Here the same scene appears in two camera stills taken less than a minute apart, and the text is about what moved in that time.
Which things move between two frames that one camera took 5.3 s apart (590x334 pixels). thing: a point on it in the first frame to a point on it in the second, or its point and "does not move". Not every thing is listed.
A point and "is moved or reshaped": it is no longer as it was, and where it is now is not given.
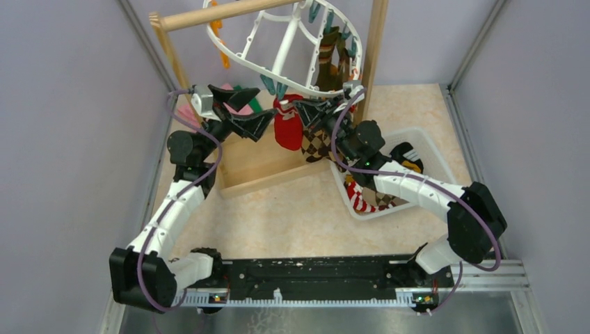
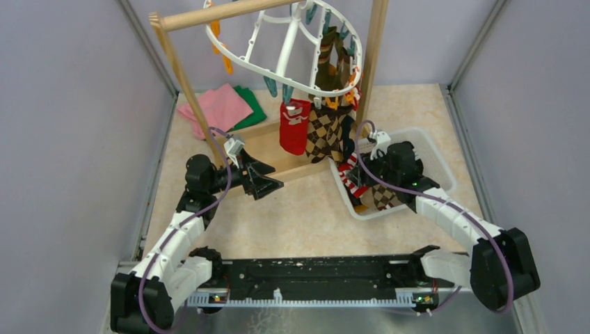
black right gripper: [314, 114] to [357, 175]
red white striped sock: [355, 193] is moved or reshaped
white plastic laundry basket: [433, 165] does not move
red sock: [289, 122] is moved or reshaped
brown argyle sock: [316, 145] is moved or reshaped
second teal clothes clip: [269, 84] does not move
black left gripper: [250, 124] to [259, 184]
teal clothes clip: [281, 89] is moved or reshaped
